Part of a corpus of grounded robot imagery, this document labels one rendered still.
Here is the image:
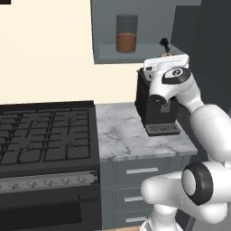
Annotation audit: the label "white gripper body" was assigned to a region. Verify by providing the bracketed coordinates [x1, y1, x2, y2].
[143, 53, 190, 81]

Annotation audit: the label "glass jar brown contents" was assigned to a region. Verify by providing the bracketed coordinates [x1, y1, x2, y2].
[115, 14, 139, 54]

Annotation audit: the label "dark grey cabinet door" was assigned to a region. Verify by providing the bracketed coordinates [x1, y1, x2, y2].
[170, 0, 231, 114]

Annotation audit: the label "small black object tan base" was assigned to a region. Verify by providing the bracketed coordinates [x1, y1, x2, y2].
[159, 37, 171, 58]

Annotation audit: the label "black coffee machine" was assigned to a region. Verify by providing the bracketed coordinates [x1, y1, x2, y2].
[134, 67, 182, 137]

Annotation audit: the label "grey drawer front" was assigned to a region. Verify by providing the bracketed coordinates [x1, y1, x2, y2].
[111, 186, 146, 213]
[111, 209, 155, 230]
[111, 157, 170, 188]

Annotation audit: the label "black range with hob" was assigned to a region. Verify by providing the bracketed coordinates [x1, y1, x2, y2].
[0, 100, 103, 231]

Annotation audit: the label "grey open wall cabinet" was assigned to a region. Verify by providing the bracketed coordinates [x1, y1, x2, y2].
[90, 0, 202, 65]

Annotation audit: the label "silver drawer handle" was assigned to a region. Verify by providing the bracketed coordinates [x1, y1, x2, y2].
[125, 216, 148, 224]
[124, 196, 145, 203]
[125, 167, 160, 175]

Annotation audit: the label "black oven door handle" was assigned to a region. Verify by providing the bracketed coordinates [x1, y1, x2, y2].
[77, 194, 99, 204]

